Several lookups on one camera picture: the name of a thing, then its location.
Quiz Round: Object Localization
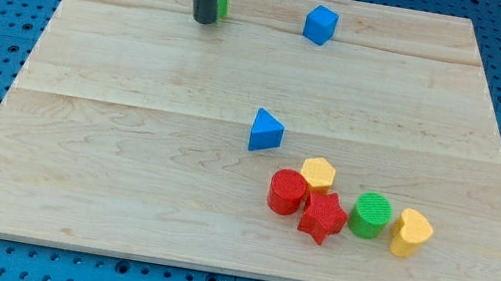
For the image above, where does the blue cube block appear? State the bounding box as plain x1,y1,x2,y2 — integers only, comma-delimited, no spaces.
302,5,339,46

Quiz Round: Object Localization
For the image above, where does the red star block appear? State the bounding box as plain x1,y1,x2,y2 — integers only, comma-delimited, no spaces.
297,192,349,245

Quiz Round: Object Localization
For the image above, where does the green star block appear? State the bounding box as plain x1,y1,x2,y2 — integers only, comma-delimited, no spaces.
216,0,229,21

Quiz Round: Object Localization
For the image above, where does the blue triangle block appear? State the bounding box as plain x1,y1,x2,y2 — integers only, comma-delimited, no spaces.
247,108,285,151

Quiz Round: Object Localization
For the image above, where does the light wooden board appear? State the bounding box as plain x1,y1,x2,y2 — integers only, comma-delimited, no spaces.
0,0,501,281

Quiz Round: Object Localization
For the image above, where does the red cylinder block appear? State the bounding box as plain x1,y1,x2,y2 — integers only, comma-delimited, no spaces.
266,168,308,216

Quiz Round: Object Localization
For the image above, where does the yellow hexagon block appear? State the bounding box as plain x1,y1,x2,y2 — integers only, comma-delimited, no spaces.
300,157,336,194

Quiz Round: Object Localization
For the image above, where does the green cylinder block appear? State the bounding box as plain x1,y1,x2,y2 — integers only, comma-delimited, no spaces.
349,191,392,239

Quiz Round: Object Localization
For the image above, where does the yellow heart block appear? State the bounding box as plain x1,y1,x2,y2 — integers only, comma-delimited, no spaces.
388,208,434,258

